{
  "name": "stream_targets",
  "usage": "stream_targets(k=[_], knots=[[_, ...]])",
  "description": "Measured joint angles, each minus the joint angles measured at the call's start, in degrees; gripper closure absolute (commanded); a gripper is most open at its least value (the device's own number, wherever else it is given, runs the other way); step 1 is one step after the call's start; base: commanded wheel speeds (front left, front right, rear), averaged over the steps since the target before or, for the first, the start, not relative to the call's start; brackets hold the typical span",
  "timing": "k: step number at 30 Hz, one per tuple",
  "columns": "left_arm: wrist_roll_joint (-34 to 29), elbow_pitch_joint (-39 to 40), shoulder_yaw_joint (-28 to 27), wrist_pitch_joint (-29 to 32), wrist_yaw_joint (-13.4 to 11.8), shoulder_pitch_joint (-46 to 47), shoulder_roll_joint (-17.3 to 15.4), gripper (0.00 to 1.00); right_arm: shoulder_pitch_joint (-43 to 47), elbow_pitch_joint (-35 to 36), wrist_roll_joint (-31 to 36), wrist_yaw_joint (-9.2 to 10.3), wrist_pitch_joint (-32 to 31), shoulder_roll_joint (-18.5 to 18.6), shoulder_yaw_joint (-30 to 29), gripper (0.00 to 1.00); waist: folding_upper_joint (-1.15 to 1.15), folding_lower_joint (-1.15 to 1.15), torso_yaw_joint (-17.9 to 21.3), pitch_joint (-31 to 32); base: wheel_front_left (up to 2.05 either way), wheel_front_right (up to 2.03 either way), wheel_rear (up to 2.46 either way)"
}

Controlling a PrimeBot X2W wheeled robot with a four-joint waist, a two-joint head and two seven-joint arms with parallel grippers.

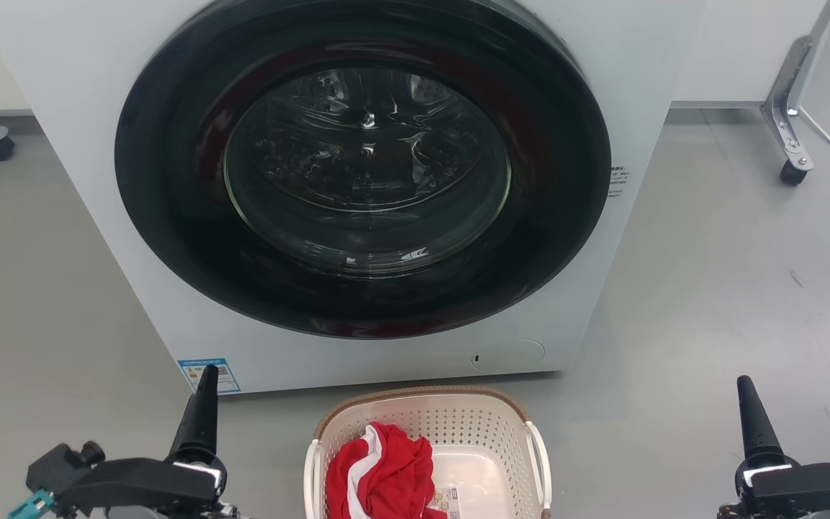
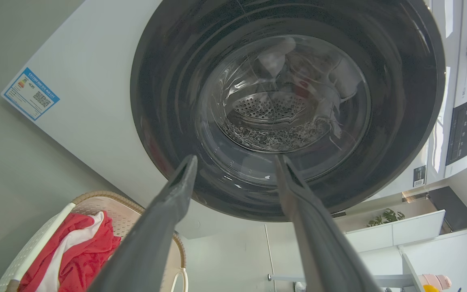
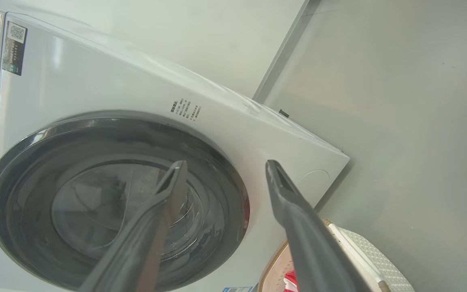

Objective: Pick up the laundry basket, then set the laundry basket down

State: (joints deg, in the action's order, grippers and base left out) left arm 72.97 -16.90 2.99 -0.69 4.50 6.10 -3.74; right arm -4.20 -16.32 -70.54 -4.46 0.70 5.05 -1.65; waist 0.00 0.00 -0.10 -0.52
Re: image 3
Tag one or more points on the blue energy label sticker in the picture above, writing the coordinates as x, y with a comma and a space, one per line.
237, 289

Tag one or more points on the white perforated laundry basket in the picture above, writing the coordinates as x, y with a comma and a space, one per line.
379, 259

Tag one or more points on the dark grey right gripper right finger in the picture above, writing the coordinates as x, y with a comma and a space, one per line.
310, 247

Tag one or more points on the white front-load washing machine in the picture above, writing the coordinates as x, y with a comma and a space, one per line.
116, 81

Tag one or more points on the grey baseboard strip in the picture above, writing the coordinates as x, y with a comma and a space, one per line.
286, 44

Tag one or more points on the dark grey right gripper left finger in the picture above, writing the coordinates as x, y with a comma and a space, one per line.
144, 243

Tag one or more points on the small black washer foot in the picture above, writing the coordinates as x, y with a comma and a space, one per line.
284, 113

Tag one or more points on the red and white garment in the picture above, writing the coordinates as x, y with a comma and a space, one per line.
291, 284

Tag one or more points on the round white filter cover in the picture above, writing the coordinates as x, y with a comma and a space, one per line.
314, 180

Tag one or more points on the dark QR code sticker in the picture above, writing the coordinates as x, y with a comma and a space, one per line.
14, 48

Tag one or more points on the round black washer door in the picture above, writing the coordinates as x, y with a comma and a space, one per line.
26, 194

